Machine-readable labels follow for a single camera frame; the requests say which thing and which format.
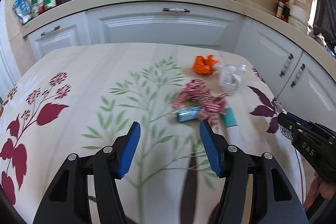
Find orange wrapper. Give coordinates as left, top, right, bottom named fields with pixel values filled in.
left=192, top=55, right=219, bottom=76

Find person's hand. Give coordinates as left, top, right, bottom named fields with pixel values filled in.
left=303, top=172, right=336, bottom=209

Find teal white tube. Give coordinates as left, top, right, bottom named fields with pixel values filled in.
left=220, top=107, right=242, bottom=144

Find red white checkered cloth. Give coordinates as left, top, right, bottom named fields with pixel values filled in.
left=171, top=79, right=229, bottom=128

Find dark hanging cloth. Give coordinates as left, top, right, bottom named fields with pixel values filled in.
left=313, top=0, right=335, bottom=55

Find white kitchen cabinets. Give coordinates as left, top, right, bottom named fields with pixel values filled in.
left=21, top=2, right=335, bottom=128

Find silver foil wrapper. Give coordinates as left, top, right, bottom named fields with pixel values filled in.
left=273, top=101, right=293, bottom=141

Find blue white snack bag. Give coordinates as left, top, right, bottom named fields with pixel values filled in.
left=12, top=0, right=32, bottom=25

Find clear plastic bag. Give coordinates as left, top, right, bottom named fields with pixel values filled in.
left=214, top=64, right=247, bottom=95

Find dark sauce bottle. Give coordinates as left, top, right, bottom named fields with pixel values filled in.
left=275, top=0, right=285, bottom=18

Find floral tablecloth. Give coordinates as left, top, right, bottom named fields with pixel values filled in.
left=1, top=43, right=306, bottom=223

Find white lidded container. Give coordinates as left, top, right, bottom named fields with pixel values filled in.
left=288, top=5, right=309, bottom=33

